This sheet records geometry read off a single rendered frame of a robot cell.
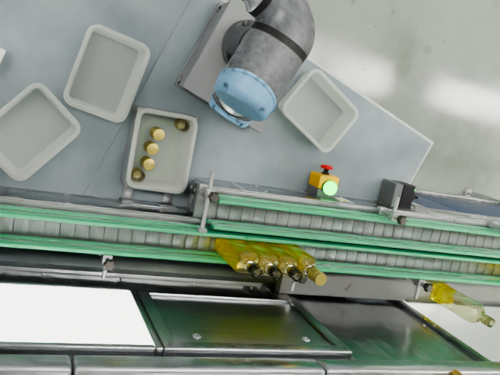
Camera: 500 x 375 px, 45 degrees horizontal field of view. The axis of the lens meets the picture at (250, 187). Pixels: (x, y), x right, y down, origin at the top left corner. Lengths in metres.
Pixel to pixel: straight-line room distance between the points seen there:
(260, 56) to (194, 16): 0.73
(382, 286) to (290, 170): 0.49
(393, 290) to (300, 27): 1.21
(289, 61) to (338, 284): 1.04
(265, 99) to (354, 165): 0.99
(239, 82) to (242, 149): 0.80
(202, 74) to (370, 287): 0.89
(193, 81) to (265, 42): 0.62
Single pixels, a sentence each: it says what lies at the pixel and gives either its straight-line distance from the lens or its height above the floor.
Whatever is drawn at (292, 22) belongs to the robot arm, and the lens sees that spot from 1.11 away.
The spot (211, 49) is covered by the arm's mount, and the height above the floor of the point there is 0.85.
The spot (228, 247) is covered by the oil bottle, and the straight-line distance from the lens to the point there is 1.67.
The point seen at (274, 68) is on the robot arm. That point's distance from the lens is 1.09.
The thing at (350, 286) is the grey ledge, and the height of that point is 0.88.
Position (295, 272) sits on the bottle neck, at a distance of 1.59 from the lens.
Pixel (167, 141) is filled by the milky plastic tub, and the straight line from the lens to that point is 1.78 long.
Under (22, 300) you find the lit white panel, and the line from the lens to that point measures 1.50.
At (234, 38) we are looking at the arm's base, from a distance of 1.66.
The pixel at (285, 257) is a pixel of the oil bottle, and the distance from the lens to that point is 1.64.
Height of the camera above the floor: 2.48
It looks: 65 degrees down
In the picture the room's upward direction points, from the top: 122 degrees clockwise
